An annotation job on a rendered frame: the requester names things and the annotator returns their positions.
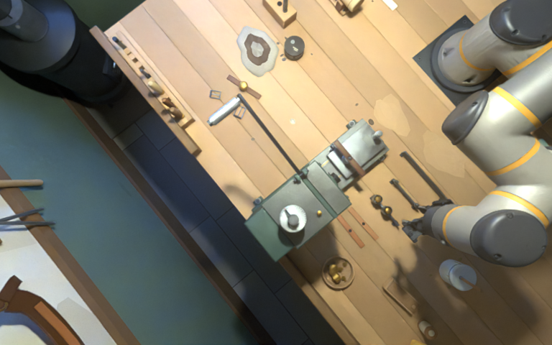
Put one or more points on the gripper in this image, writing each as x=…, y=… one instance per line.
x=424, y=222

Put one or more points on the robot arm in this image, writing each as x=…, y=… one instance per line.
x=509, y=133

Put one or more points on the green toggle press body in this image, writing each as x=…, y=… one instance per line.
x=332, y=196

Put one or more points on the grey carriage knob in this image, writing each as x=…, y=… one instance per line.
x=377, y=136

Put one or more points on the grey press carriage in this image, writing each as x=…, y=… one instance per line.
x=363, y=139

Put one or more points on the black lever with white grip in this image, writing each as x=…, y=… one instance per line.
x=267, y=131

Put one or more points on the dark grey wrench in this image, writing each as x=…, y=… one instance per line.
x=403, y=192

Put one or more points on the long black bar tool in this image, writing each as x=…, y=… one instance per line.
x=422, y=174

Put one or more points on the white cup with stick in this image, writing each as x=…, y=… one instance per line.
x=453, y=271

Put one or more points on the flat wooden tray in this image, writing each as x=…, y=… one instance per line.
x=399, y=295

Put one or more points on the tan leather scrap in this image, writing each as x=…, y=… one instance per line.
x=391, y=114
x=444, y=153

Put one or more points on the wooden bowl of brass rivets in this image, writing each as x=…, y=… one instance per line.
x=332, y=280

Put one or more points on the small white spool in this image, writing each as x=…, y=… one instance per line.
x=427, y=330

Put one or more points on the dark grey base sheet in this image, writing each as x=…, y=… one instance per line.
x=424, y=51

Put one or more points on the square metal buckle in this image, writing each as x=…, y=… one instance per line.
x=211, y=94
x=236, y=113

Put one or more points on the dark round tin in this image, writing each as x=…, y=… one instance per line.
x=294, y=47

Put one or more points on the wooden workbench with dark front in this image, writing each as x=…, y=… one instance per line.
x=194, y=207

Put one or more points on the white flat strip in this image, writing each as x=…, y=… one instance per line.
x=389, y=3

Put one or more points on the wooden spool holder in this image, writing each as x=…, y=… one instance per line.
x=349, y=5

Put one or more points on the wooden tool rack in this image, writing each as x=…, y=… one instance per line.
x=189, y=133

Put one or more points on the wooden block with black peg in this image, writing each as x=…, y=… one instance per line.
x=276, y=13

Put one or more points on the wooden edged side table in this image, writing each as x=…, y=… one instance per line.
x=51, y=241

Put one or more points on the grey metal tongs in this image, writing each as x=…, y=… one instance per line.
x=26, y=223

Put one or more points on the black round stove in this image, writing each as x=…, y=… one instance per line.
x=64, y=51

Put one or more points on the brass rivet post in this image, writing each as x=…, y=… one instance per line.
x=377, y=199
x=387, y=211

